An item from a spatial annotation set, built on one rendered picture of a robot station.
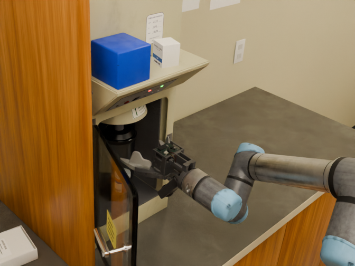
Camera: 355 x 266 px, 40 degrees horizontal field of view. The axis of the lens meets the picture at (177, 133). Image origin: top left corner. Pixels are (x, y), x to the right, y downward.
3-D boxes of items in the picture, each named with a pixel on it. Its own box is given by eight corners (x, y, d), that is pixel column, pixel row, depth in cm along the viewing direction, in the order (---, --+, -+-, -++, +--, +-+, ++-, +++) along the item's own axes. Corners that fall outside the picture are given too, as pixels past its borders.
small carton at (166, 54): (152, 61, 126) (153, 39, 123) (169, 58, 129) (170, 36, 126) (161, 68, 123) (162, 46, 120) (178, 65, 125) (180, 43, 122)
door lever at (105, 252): (113, 229, 118) (113, 221, 116) (126, 256, 110) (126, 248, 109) (92, 235, 116) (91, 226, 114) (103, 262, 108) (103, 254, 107)
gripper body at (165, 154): (170, 138, 136) (202, 159, 129) (167, 163, 140) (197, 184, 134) (149, 148, 131) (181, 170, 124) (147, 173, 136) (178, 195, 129)
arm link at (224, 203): (231, 227, 125) (220, 220, 118) (199, 204, 131) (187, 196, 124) (248, 201, 125) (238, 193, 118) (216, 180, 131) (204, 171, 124)
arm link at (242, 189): (258, 192, 137) (246, 181, 128) (244, 229, 134) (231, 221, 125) (233, 184, 141) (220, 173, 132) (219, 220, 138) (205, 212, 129)
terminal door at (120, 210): (97, 240, 142) (94, 121, 121) (132, 323, 118) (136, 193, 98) (94, 241, 141) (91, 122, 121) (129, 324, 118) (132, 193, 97)
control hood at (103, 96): (86, 113, 121) (85, 76, 115) (177, 80, 141) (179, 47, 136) (115, 131, 114) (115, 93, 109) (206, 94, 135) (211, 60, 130)
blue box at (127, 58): (91, 76, 116) (90, 39, 111) (123, 66, 122) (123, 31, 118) (118, 91, 110) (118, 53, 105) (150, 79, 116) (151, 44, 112)
